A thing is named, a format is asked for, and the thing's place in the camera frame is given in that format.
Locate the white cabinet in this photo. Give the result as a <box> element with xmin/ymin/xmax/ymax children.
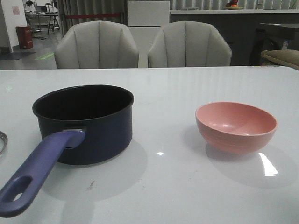
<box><xmin>127</xmin><ymin>0</ymin><xmax>170</xmax><ymax>68</ymax></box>

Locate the dark side table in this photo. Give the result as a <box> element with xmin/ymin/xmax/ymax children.
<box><xmin>249</xmin><ymin>23</ymin><xmax>299</xmax><ymax>65</ymax></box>

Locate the grey curtain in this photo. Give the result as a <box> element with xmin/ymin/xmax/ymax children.
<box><xmin>57</xmin><ymin>0</ymin><xmax>128</xmax><ymax>35</ymax></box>

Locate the right beige chair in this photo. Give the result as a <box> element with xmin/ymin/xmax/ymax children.
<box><xmin>148</xmin><ymin>21</ymin><xmax>232</xmax><ymax>68</ymax></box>

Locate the tan cushion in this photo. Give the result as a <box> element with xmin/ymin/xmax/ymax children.
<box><xmin>260</xmin><ymin>49</ymin><xmax>299</xmax><ymax>70</ymax></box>

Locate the pink bowl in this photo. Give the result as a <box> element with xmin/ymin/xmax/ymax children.
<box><xmin>195</xmin><ymin>102</ymin><xmax>278</xmax><ymax>154</ymax></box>

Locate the background desk with equipment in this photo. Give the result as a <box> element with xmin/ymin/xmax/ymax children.
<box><xmin>23</xmin><ymin>0</ymin><xmax>60</xmax><ymax>33</ymax></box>

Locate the fruit plate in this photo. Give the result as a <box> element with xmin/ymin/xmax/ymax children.
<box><xmin>224</xmin><ymin>0</ymin><xmax>244</xmax><ymax>10</ymax></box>

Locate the dark blue saucepan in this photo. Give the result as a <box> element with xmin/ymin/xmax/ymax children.
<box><xmin>0</xmin><ymin>84</ymin><xmax>134</xmax><ymax>218</ymax></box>

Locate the grey counter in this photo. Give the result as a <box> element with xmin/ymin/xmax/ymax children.
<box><xmin>170</xmin><ymin>9</ymin><xmax>299</xmax><ymax>66</ymax></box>

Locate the glass lid blue knob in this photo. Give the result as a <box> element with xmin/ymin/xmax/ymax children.
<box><xmin>0</xmin><ymin>131</ymin><xmax>8</xmax><ymax>155</ymax></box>

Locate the beige chair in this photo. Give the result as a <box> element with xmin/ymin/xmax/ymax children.
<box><xmin>54</xmin><ymin>20</ymin><xmax>139</xmax><ymax>69</ymax></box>
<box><xmin>148</xmin><ymin>21</ymin><xmax>232</xmax><ymax>68</ymax></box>

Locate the left beige chair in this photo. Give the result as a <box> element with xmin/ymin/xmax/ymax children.
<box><xmin>54</xmin><ymin>20</ymin><xmax>139</xmax><ymax>69</ymax></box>

